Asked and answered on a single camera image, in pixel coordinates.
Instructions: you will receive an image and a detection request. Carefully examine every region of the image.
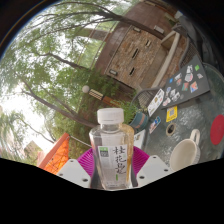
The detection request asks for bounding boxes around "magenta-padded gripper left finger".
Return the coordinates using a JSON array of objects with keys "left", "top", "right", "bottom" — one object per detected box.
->
[{"left": 56, "top": 147, "right": 98, "bottom": 189}]

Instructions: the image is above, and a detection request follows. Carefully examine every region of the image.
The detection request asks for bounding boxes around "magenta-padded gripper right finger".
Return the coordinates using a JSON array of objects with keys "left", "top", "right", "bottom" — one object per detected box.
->
[{"left": 131, "top": 145, "right": 175, "bottom": 189}]

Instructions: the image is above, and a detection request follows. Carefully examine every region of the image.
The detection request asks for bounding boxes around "clear drink bottle white cap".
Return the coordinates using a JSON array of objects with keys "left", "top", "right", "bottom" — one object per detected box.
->
[{"left": 88, "top": 107, "right": 136, "bottom": 191}]

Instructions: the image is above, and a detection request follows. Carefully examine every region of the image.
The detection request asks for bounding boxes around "orange canopy tent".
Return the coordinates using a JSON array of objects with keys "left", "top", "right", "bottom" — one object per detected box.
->
[{"left": 36, "top": 132, "right": 71, "bottom": 176}]

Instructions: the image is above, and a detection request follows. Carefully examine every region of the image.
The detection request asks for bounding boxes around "white ribbed mug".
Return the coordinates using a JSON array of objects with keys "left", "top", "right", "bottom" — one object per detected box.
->
[{"left": 168, "top": 128, "right": 202, "bottom": 173}]

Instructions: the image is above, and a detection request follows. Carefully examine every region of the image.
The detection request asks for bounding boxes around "small tape roll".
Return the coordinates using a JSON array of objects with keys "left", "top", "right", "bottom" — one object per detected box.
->
[{"left": 165, "top": 122, "right": 177, "bottom": 137}]

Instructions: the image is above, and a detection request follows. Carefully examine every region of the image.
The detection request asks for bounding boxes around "small blue sticker card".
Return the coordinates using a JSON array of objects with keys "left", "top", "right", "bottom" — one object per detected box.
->
[{"left": 148, "top": 115, "right": 162, "bottom": 135}]

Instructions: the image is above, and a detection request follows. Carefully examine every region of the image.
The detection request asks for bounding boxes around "green plant in blue pot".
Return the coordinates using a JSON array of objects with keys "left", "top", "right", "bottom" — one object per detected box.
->
[{"left": 112, "top": 99, "right": 150, "bottom": 135}]

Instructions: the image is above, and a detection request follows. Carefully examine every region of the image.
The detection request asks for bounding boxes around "yellow square card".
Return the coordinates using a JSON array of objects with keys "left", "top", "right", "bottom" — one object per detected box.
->
[{"left": 165, "top": 105, "right": 179, "bottom": 124}]

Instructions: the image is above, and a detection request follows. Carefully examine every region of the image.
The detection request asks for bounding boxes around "white sticker sheet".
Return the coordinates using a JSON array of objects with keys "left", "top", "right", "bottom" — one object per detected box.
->
[{"left": 146, "top": 87, "right": 166, "bottom": 118}]

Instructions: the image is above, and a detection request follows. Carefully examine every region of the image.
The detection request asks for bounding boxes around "flat round red coaster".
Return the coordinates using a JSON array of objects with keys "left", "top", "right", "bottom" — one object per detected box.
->
[{"left": 209, "top": 113, "right": 224, "bottom": 147}]

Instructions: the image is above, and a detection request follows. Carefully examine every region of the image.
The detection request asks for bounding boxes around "black laptop with stickers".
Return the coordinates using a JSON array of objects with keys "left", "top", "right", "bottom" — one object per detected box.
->
[{"left": 161, "top": 54, "right": 211, "bottom": 110}]

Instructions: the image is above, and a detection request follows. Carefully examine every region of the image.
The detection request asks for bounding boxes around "striped wooden lamp post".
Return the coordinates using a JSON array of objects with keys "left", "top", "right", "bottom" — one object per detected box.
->
[{"left": 81, "top": 84, "right": 134, "bottom": 108}]

